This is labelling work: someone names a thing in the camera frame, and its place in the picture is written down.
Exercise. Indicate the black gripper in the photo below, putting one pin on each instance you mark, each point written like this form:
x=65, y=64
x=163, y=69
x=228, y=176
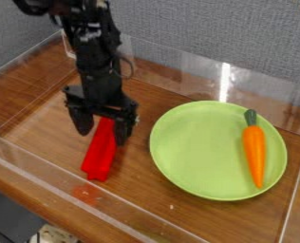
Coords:
x=97, y=96

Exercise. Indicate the red star-profile block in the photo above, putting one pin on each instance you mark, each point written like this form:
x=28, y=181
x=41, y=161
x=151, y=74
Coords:
x=97, y=159

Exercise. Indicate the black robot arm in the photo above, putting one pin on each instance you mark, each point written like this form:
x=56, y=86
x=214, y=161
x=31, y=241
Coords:
x=92, y=36

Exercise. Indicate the green plate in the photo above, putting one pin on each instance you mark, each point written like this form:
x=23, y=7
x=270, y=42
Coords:
x=196, y=150

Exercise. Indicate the orange toy carrot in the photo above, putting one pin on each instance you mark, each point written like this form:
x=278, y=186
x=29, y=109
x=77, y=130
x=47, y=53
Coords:
x=252, y=143

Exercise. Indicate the white power strip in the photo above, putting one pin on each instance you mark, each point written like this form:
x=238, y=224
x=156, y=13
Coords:
x=51, y=234

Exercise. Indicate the clear acrylic enclosure wall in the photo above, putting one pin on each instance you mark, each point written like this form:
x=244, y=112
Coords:
x=136, y=207

